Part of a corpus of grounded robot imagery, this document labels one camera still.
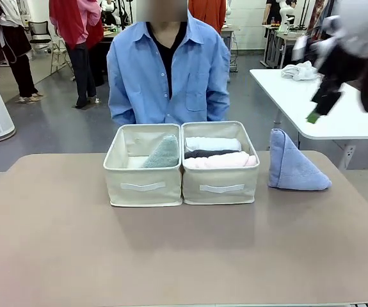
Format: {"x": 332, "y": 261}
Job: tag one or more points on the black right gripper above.
{"x": 340, "y": 70}

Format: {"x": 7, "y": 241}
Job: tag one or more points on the pink towel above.
{"x": 222, "y": 161}

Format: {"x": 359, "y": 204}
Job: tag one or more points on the white towel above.
{"x": 212, "y": 143}

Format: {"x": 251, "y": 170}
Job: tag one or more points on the dark grey towel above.
{"x": 203, "y": 153}

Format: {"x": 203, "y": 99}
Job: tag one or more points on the mint green cone-folded towel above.
{"x": 164, "y": 153}

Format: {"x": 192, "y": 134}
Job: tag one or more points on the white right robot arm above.
{"x": 356, "y": 25}

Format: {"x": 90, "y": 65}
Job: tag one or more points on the white side table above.
{"x": 331, "y": 128}

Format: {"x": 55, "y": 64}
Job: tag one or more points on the crumpled white cloth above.
{"x": 299, "y": 72}

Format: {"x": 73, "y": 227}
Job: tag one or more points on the white power socket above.
{"x": 350, "y": 152}

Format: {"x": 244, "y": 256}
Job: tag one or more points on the grey background desk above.
{"x": 278, "y": 44}

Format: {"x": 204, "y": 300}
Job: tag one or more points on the blue cone-folded towel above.
{"x": 292, "y": 169}

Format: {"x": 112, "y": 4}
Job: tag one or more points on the beige fabric storage box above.
{"x": 142, "y": 188}
{"x": 222, "y": 188}

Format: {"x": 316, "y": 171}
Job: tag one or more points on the orange hanging garment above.
{"x": 207, "y": 12}

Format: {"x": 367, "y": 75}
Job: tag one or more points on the person in blue shirt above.
{"x": 139, "y": 80}

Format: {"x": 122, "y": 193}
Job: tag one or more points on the bystander with red garment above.
{"x": 75, "y": 22}

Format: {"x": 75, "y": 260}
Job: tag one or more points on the black mesh office chair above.
{"x": 39, "y": 32}

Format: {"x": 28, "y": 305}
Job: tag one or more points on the bystander in black skirt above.
{"x": 17, "y": 48}

